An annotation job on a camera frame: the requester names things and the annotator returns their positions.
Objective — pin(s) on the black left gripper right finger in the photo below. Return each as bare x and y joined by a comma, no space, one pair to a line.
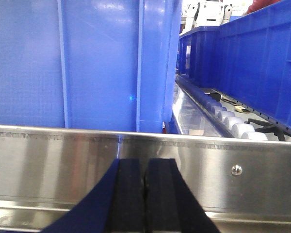
170,205

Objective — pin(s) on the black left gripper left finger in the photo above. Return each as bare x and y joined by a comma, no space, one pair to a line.
114,205

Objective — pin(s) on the stainless steel shelf beam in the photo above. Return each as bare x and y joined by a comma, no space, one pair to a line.
244,186

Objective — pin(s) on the blue bin left with packets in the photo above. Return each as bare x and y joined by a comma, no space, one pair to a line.
88,64

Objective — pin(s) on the empty blue bin centre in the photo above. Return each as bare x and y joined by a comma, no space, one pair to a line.
248,59

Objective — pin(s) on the white roller track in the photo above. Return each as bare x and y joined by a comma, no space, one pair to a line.
224,120

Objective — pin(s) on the steel divider rail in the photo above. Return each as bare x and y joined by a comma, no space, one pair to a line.
189,117

